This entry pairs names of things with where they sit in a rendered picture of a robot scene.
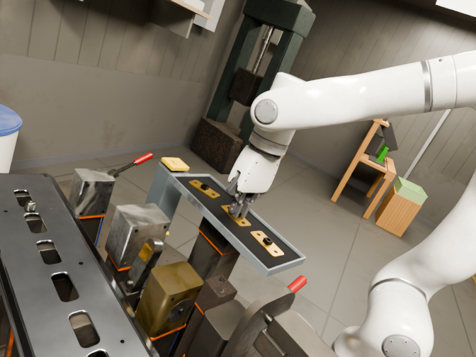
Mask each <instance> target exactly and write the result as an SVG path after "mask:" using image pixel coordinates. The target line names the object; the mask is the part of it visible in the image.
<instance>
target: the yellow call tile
mask: <svg viewBox="0 0 476 357"><path fill-rule="evenodd" d="M161 161H162V162H163V163H164V164H165V165H166V166H167V167H168V168H170V169H171V170H172V171H188V170H189V167H188V166H187V165H186V164H185V163H183V162H182V161H181V160H180V159H179V158H169V157H162V158H161Z"/></svg>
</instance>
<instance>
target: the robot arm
mask: <svg viewBox="0 0 476 357"><path fill-rule="evenodd" d="M464 107H468V108H473V109H474V110H475V111H476V50H475V51H471V52H464V53H460V54H456V55H450V56H445V57H439V58H435V59H428V60H424V61H420V62H414V63H410V64H404V65H400V66H396V67H390V68H387V69H380V70H377V71H373V72H367V73H364V74H357V75H352V76H338V77H331V78H326V79H318V80H314V81H303V80H302V79H299V78H297V77H295V76H292V75H290V74H286V73H283V72H279V73H277V75H276V77H275V79H274V81H273V84H272V86H271V89H270V91H267V92H264V93H262V94H261V95H259V96H258V97H257V98H256V99H255V100H254V102H253V103H252V105H251V109H250V116H251V119H252V122H253V123H254V124H255V126H254V129H253V131H252V134H251V136H250V138H249V141H250V143H249V145H246V147H245V148H244V149H243V150H242V152H241V154H240V155H239V157H238V159H237V160H236V162H235V164H234V166H233V168H232V170H231V173H230V175H229V178H228V180H227V181H228V182H229V183H230V185H228V187H227V188H226V191H227V192H228V193H229V194H231V195H232V197H233V200H232V203H231V205H230V207H229V210H228V212H229V213H230V214H231V215H232V216H233V217H234V218H238V216H239V214H240V213H241V216H242V217H246V215H247V213H248V211H249V208H250V206H251V204H252V203H254V201H255V200H256V198H258V197H259V196H260V195H263V194H265V193H266V192H267V190H268V189H269V188H270V186H271V184H272V182H273V179H274V177H275V175H276V172H277V170H278V166H279V163H280V160H281V156H283V155H284V154H285V152H286V150H287V148H288V145H289V144H290V141H291V140H292V138H293V135H294V133H295V131H296V130H301V129H308V128H320V127H325V126H331V125H340V124H345V123H353V122H358V121H364V120H375V119H382V118H393V117H398V116H404V115H414V114H420V113H429V112H434V111H444V110H449V109H454V108H464ZM239 192H240V193H241V194H239ZM475 274H476V169H475V172H474V174H473V175H472V178H471V179H470V182H469V184H468V186H467V188H466V189H465V192H464V194H463V195H462V197H461V198H460V200H459V201H458V203H457V204H456V205H455V207H454V208H453V209H452V210H451V211H450V213H449V214H448V215H447V216H446V217H445V218H444V220H443V221H442V222H441V223H440V224H439V225H438V227H437V228H436V229H435V230H434V231H433V232H432V233H431V234H430V235H429V236H428V237H427V238H426V239H425V240H424V241H423V242H421V243H420V244H418V245H417V246H416V247H414V248H413V249H411V250H410V251H408V252H407V253H405V254H403V255H401V256H399V257H398V258H396V259H395V260H393V261H391V262H389V263H388V264H387V265H386V266H384V267H382V268H381V269H380V270H379V271H378V272H377V273H376V274H375V275H374V277H373V279H372V280H371V282H370V285H369V288H368V305H367V314H366V317H365V320H364V322H363V323H362V325H361V326H351V327H347V328H345V329H344V330H343V331H342V332H341V333H340V334H339V335H338V336H337V338H336V339H335V340H334V342H333V343H332V344H331V346H330V348H331V349H332V350H333V351H334V352H335V353H336V354H337V355H338V356H339V357H429V356H430V354H431V351H432V348H433V344H434V331H433V327H432V323H431V317H430V314H429V308H428V302H429V300H430V298H431V297H432V296H433V294H435V293H436V292H437V291H439V290H440V289H441V288H444V287H446V286H447V285H451V284H456V283H460V282H462V281H464V280H466V279H468V278H469V277H471V276H473V275H475Z"/></svg>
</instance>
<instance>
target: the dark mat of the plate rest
mask: <svg viewBox="0 0 476 357"><path fill-rule="evenodd" d="M175 178H176V179H177V180H178V181H179V182H180V183H181V184H182V185H183V186H184V187H185V188H186V189H187V190H188V191H189V192H190V193H191V194H193V195H194V196H195V197H196V198H197V199H198V200H199V201H200V202H201V203H202V204H203V205H204V206H205V207H206V208H207V209H208V210H209V211H210V212H211V213H212V214H213V215H214V216H215V217H216V218H217V219H218V220H219V221H220V222H221V223H222V224H223V225H224V226H225V227H226V228H227V229H228V230H229V231H230V232H231V233H232V234H233V235H234V236H235V237H236V238H237V239H238V240H239V241H240V242H241V243H242V244H243V245H244V246H245V247H246V248H247V249H248V250H249V251H250V252H251V253H252V254H253V255H254V256H255V257H256V258H257V259H258V260H259V261H260V262H261V263H262V264H263V265H264V266H265V267H266V268H268V269H270V268H273V267H276V266H279V265H282V264H285V263H287V262H290V261H294V260H296V259H300V258H301V257H300V256H299V255H298V254H297V253H295V252H294V251H293V250H292V249H291V248H290V247H289V246H288V245H287V244H286V243H284V242H283V241H282V240H281V239H280V238H278V237H277V236H276V235H275V234H274V233H272V231H270V229H269V228H267V227H266V226H265V225H264V224H263V223H262V222H260V221H259V220H258V219H257V218H256V217H254V216H253V215H252V214H251V213H250V212H249V211H248V213H247V214H246V217H245V219H246V220H247V221H248V222H249V223H250V224H251V226H250V227H239V226H238V225H237V224H236V223H235V222H234V220H233V219H232V218H231V217H230V216H229V215H228V214H227V213H226V212H225V211H224V210H223V209H222V208H221V205H231V203H232V200H233V197H232V196H231V195H230V194H229V193H228V192H226V191H225V190H224V189H223V188H222V187H220V186H219V185H218V184H217V183H216V182H214V181H213V180H212V179H211V178H210V177H209V176H175ZM193 180H198V181H199V182H201V183H203V184H204V183H205V184H207V185H208V186H209V187H210V189H212V190H214V191H215V192H216V193H218V194H220V197H218V198H214V199H212V198H210V197H208V196H207V195H206V194H204V193H202V192H201V191H199V190H198V189H197V188H195V187H193V186H192V185H191V184H189V183H188V182H189V181H193ZM255 231H262V232H263V233H264V234H265V235H266V236H267V237H269V238H270V239H272V240H273V243H274V244H275V245H276V246H277V247H278V248H279V249H280V250H281V251H282V252H283V253H284V255H283V256H277V257H272V256H271V255H270V254H269V253H268V252H267V251H266V250H265V249H264V248H263V247H262V246H261V245H260V244H259V243H258V242H257V241H256V240H255V239H254V238H253V237H252V236H251V235H250V232H255Z"/></svg>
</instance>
